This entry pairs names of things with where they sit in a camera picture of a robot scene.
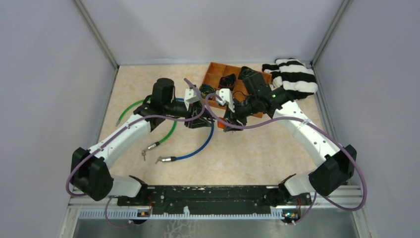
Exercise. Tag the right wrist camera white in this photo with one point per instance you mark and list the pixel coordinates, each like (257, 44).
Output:
(225, 98)

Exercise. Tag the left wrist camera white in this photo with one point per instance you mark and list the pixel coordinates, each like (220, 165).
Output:
(190, 97)

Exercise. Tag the blue cable lock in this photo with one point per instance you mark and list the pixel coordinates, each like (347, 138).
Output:
(168, 159)

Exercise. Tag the rolled green tie, unrolling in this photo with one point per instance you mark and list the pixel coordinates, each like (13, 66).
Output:
(246, 72)

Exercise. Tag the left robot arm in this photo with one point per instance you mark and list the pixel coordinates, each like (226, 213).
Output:
(90, 167)

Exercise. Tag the green cable lock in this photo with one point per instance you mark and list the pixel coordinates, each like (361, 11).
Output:
(153, 145)

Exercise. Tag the rolled dark tie, middle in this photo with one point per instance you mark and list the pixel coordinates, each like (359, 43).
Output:
(227, 82)

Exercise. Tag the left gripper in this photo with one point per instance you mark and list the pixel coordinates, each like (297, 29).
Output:
(200, 122)

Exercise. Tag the wooden compartment tray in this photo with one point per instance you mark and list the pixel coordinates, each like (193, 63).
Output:
(222, 76)

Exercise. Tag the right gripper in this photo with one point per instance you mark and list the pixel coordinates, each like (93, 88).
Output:
(232, 117)

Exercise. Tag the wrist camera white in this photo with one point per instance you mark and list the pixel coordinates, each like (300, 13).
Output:
(190, 97)
(225, 98)

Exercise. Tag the rolled floral tie, left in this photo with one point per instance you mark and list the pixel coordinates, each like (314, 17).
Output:
(206, 89)

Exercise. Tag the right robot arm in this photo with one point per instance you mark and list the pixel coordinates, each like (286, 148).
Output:
(334, 163)

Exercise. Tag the orange padlock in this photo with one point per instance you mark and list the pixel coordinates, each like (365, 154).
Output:
(221, 125)

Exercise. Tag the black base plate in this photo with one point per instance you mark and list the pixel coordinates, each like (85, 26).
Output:
(213, 199)

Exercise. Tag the black white striped towel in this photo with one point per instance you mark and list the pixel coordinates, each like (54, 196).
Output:
(292, 76)

